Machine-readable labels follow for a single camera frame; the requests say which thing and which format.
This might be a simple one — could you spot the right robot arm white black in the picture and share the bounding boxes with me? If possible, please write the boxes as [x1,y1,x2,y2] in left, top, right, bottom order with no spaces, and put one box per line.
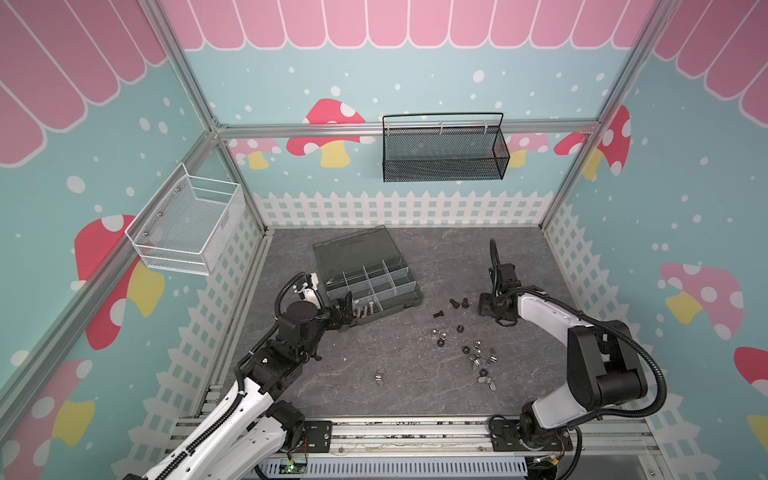
[479,262,668,450]

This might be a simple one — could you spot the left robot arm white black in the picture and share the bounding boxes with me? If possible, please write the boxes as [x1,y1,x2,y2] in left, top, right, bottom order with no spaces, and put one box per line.
[141,300,350,479]

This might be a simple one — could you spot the green plastic compartment organizer box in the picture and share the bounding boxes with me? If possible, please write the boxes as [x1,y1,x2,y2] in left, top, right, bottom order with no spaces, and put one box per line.
[313,226,423,330]

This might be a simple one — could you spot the white wire mesh basket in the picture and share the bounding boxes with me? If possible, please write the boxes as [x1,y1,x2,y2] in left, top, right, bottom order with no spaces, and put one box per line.
[125,164,245,276]

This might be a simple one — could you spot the black wire mesh basket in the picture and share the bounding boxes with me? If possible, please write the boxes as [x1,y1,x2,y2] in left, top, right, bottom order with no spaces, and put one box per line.
[381,112,511,183]

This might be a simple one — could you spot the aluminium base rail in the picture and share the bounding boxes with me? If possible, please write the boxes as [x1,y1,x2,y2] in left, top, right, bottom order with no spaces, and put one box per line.
[146,417,672,479]

